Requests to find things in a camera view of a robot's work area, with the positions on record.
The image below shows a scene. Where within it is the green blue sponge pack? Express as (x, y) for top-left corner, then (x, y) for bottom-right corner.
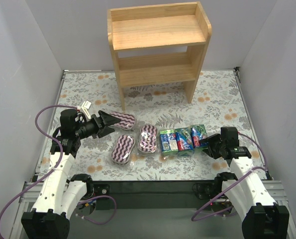
(160, 128), (179, 157)
(191, 124), (208, 151)
(175, 127), (194, 156)

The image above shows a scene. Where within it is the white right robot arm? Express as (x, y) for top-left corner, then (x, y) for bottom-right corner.
(199, 127), (290, 239)

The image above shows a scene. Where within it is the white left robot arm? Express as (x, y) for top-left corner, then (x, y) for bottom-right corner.
(21, 109), (120, 239)

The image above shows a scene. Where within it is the wooden two-tier shelf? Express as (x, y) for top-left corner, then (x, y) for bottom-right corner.
(107, 1), (212, 109)

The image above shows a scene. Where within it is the pink wavy sponge top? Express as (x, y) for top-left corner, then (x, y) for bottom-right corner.
(110, 112), (136, 130)

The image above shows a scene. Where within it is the pink wavy sponge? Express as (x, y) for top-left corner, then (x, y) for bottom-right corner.
(137, 124), (158, 154)
(110, 112), (136, 130)
(111, 134), (135, 165)

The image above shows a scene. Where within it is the pink wavy sponge lower left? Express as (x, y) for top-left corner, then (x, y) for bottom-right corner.
(111, 134), (135, 165)

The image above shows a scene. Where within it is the floral patterned table mat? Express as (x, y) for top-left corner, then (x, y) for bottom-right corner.
(51, 70), (263, 181)

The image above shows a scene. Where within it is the pink wavy sponge middle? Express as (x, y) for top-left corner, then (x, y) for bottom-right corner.
(137, 124), (158, 154)

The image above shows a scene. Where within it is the white cable connector tag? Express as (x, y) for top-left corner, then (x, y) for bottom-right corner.
(77, 101), (92, 121)

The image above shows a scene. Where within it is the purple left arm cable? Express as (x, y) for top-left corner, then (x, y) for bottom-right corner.
(0, 105), (117, 238)

